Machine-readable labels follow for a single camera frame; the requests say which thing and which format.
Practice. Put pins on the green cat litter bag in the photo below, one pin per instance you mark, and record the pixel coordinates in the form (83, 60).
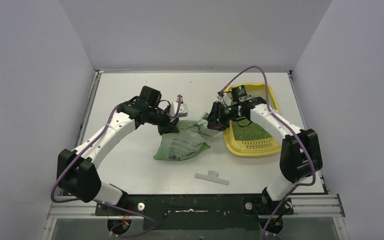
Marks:
(192, 139)

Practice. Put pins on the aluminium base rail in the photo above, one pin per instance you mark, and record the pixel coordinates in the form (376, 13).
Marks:
(302, 205)

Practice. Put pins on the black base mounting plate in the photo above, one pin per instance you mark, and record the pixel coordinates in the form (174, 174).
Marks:
(248, 211)

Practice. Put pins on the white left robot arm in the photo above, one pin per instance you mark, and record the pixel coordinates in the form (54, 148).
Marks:
(77, 169)

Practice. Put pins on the green litter in box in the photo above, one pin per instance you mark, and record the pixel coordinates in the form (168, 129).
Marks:
(245, 130)

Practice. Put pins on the white bag sealing clip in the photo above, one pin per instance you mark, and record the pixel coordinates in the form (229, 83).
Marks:
(212, 176)

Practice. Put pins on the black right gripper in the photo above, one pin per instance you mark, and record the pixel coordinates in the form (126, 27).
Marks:
(216, 115)

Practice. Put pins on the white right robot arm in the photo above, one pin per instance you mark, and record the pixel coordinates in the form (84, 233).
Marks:
(300, 154)

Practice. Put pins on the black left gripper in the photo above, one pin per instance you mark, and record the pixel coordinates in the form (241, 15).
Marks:
(169, 127)

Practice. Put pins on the yellow litter box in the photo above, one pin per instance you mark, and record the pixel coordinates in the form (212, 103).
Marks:
(254, 148)

